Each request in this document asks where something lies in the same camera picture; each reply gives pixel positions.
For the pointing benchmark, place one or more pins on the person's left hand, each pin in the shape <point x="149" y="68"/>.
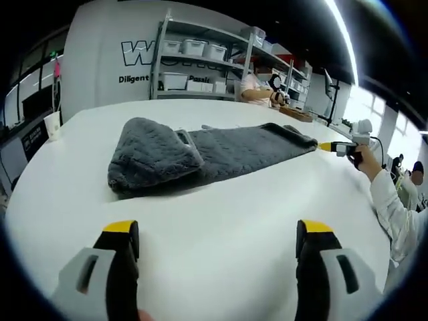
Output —
<point x="145" y="316"/>

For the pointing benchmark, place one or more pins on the grey towel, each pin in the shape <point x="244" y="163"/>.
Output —
<point x="160" y="157"/>

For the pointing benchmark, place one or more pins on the white paper cup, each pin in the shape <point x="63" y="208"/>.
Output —
<point x="53" y="127"/>

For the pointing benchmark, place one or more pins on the grey metal shelf rack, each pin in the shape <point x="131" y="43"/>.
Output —
<point x="155" y="67"/>

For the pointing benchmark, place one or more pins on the person's right hand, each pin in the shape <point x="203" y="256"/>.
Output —
<point x="369" y="158"/>

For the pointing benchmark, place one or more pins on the brown wooden tray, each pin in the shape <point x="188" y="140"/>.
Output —
<point x="297" y="113"/>

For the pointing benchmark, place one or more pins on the black monitor stand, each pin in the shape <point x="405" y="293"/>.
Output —
<point x="332" y="100"/>

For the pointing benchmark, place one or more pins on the pink hanging object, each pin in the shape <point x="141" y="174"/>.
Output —
<point x="57" y="68"/>

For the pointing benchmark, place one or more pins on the black monitor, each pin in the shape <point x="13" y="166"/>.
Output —
<point x="36" y="105"/>

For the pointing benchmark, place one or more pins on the row of white storage boxes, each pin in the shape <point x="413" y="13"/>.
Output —
<point x="194" y="47"/>

